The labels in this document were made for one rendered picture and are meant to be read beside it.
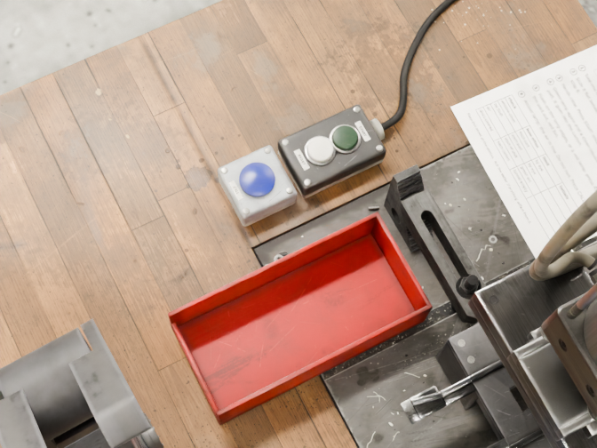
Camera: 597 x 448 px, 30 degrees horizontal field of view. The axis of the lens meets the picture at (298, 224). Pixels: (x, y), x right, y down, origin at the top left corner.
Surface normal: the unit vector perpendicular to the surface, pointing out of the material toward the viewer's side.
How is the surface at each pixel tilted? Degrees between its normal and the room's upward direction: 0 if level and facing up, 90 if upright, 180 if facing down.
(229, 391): 0
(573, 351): 90
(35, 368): 19
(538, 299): 0
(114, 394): 35
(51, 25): 0
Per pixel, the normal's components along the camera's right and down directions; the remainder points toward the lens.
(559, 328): -0.88, 0.43
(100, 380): -0.26, -0.74
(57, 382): 0.14, -0.16
